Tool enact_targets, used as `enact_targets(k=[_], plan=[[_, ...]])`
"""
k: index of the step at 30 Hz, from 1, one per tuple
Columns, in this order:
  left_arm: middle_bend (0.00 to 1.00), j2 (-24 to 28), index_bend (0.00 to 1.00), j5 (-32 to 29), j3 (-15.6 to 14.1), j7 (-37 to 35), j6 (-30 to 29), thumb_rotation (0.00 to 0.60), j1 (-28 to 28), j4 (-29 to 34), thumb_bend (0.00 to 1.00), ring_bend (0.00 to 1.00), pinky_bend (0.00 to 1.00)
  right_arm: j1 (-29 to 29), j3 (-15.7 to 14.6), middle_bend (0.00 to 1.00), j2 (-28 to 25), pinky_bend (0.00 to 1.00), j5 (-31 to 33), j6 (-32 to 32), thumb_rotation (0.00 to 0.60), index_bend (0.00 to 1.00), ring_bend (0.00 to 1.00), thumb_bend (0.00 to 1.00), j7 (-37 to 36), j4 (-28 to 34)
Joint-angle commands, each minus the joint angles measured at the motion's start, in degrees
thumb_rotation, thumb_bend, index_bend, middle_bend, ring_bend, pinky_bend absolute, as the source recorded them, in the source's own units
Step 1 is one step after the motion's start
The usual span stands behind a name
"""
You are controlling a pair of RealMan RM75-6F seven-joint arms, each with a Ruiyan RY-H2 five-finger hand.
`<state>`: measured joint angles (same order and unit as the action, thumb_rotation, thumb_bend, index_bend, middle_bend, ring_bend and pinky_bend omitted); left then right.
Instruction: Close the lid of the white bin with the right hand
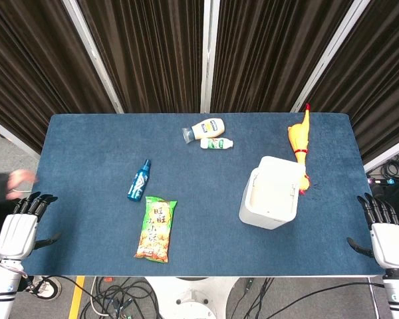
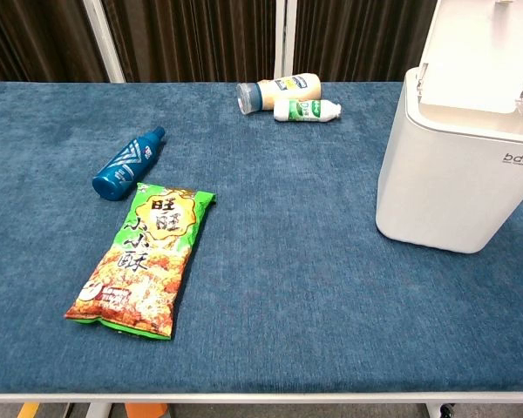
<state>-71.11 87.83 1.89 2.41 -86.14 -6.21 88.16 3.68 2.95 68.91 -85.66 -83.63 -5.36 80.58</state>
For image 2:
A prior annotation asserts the white square box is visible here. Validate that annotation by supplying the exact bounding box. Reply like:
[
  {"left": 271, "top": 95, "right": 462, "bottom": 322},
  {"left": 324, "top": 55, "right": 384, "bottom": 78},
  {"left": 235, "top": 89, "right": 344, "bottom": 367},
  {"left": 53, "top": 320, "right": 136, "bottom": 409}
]
[{"left": 374, "top": 0, "right": 523, "bottom": 254}]

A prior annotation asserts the blue table cover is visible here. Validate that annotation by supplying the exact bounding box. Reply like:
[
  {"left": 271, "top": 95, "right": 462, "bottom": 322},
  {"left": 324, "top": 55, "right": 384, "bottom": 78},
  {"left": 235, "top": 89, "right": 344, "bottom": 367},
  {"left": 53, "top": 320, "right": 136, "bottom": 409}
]
[{"left": 0, "top": 81, "right": 523, "bottom": 395}]

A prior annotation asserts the small white green bottle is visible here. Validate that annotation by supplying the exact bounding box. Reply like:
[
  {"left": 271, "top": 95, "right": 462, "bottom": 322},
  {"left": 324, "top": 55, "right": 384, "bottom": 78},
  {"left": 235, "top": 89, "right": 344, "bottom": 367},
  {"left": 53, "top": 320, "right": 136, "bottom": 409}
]
[{"left": 273, "top": 98, "right": 343, "bottom": 123}]

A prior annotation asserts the cream mayonnaise bottle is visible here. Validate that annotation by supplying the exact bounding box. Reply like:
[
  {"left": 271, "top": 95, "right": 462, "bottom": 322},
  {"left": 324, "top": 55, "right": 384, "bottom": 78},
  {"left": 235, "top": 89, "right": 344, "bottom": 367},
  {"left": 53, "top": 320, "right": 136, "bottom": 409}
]
[{"left": 235, "top": 72, "right": 323, "bottom": 116}]

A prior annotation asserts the green snack bag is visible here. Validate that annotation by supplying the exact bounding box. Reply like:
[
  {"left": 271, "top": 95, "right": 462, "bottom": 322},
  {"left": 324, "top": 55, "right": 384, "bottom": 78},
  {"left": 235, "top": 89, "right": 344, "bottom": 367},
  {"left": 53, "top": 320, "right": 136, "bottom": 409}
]
[{"left": 64, "top": 182, "right": 218, "bottom": 341}]

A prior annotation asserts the blue spray bottle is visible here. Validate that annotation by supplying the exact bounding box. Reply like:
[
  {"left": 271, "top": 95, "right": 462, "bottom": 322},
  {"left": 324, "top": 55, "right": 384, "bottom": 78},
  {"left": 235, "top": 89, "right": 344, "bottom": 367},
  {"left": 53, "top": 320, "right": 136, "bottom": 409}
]
[{"left": 91, "top": 125, "right": 166, "bottom": 202}]

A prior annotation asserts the dark brown curtain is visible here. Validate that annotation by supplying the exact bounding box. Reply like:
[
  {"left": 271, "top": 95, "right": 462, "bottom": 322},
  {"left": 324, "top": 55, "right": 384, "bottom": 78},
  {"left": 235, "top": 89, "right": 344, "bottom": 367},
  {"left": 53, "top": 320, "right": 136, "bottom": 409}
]
[
  {"left": 292, "top": 0, "right": 439, "bottom": 83},
  {"left": 102, "top": 0, "right": 284, "bottom": 84},
  {"left": 0, "top": 0, "right": 110, "bottom": 88}
]

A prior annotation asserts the orange object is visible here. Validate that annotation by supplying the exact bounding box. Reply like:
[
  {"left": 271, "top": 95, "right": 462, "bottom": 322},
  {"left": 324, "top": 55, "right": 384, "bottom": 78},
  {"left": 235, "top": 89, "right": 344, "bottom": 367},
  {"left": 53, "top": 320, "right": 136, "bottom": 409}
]
[{"left": 125, "top": 402, "right": 170, "bottom": 418}]

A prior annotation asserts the white frame post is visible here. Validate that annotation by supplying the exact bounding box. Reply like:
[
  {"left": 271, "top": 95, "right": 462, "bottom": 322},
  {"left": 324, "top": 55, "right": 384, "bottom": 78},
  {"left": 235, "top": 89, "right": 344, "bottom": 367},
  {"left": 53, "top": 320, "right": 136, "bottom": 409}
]
[
  {"left": 81, "top": 0, "right": 128, "bottom": 84},
  {"left": 273, "top": 0, "right": 298, "bottom": 82}
]

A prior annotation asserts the white table frame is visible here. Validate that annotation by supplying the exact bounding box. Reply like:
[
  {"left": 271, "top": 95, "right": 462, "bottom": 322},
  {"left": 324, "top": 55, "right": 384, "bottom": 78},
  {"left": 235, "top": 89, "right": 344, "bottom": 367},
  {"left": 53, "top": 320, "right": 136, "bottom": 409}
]
[{"left": 0, "top": 391, "right": 523, "bottom": 418}]

